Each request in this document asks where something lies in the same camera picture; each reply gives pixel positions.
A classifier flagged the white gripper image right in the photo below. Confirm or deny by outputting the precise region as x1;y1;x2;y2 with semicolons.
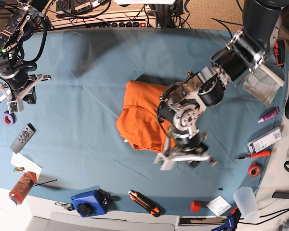
154;139;217;171

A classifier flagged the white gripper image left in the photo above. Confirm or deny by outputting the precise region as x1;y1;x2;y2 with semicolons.
0;74;51;113

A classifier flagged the orange t-shirt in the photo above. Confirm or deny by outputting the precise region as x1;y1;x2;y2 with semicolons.
116;80;167;153

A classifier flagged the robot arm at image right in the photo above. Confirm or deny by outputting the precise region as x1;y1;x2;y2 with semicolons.
154;0;289;170

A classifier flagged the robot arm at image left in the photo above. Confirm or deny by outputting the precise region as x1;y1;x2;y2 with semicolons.
0;0;52;114

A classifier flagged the purple tape roll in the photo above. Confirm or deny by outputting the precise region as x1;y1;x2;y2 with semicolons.
3;111;16;126

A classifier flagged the grey remote control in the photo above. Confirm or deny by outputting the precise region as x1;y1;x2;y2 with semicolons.
10;123;36;154

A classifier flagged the small red cube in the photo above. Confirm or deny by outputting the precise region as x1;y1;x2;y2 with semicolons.
190;201;201;212

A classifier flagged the white square card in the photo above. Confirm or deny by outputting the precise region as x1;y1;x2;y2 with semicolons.
206;195;231;217

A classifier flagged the translucent plastic cup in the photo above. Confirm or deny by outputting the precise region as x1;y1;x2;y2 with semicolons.
233;187;260;223

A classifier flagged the red tape roll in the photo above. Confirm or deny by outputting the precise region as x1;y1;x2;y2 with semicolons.
248;163;261;177

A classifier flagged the orange black utility knife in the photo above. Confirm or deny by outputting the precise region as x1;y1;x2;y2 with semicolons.
128;190;160;217

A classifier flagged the blue-grey table cloth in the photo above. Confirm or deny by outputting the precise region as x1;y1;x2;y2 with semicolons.
0;28;281;215

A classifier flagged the white paper card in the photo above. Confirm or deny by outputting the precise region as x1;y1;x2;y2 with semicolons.
11;153;42;180

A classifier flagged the blue black bar clamp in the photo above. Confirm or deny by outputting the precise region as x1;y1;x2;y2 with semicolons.
211;206;241;231

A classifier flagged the small AA battery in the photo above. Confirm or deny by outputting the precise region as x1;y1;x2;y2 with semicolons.
13;167;25;172

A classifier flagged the clear packaged bit set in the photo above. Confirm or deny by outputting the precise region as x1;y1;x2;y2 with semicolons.
246;127;282;154

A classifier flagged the black zip tie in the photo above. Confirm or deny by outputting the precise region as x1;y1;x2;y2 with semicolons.
33;179;57;187

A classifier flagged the black power adapter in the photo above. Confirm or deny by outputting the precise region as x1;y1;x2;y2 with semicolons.
272;190;289;199

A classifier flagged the purple glue tube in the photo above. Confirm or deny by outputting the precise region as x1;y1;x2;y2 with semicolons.
258;108;279;123

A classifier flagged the red drink can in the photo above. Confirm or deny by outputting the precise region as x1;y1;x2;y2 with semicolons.
9;171;37;205

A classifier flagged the leaf pattern booklet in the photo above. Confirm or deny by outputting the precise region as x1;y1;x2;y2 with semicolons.
243;64;285;106

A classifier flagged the blue box with black knob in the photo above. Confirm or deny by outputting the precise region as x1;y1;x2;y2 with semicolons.
71;189;110;218

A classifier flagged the black power strip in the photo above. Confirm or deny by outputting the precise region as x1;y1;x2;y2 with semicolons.
51;19;154;30

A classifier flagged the orange black clamp tool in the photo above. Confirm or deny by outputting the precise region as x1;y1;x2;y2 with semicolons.
274;39;285;66

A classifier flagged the red handled screwdriver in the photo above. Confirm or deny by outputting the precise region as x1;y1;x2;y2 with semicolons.
235;150;271;160

